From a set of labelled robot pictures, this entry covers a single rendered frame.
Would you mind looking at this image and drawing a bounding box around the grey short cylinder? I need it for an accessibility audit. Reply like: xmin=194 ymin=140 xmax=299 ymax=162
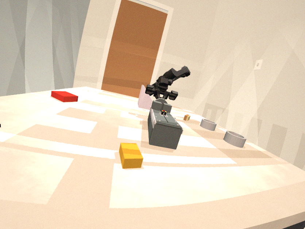
xmin=200 ymin=119 xmax=217 ymax=131
xmin=223 ymin=131 xmax=247 ymax=148

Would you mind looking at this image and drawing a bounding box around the orange block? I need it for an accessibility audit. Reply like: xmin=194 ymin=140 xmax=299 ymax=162
xmin=119 ymin=142 xmax=143 ymax=169

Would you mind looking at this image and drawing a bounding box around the red rectangular block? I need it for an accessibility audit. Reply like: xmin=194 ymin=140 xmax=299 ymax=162
xmin=51 ymin=91 xmax=78 ymax=102

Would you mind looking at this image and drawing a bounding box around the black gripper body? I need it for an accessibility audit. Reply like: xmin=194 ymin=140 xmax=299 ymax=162
xmin=145 ymin=84 xmax=178 ymax=100

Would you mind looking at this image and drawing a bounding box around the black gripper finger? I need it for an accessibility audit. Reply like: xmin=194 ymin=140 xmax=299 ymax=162
xmin=162 ymin=92 xmax=170 ymax=100
xmin=153 ymin=89 xmax=161 ymax=99

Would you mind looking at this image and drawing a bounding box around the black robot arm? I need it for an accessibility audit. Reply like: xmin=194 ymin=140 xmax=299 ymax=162
xmin=152 ymin=66 xmax=191 ymax=89

